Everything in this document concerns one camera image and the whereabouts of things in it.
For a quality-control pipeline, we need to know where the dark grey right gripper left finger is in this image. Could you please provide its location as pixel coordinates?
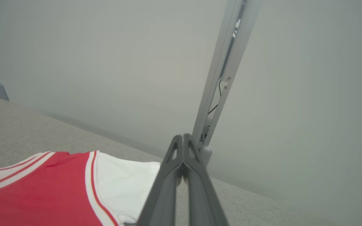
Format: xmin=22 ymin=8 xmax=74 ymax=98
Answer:
xmin=136 ymin=135 xmax=185 ymax=226

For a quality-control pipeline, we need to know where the red white basketball jersey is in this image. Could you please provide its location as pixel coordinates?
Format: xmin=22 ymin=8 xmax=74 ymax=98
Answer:
xmin=0 ymin=150 xmax=161 ymax=226

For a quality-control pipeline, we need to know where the grey metal partition post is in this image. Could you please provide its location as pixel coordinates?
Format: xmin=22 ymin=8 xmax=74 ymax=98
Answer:
xmin=192 ymin=0 xmax=262 ymax=167

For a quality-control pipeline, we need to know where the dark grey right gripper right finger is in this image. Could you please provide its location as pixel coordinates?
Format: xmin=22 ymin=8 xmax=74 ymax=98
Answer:
xmin=183 ymin=134 xmax=229 ymax=226

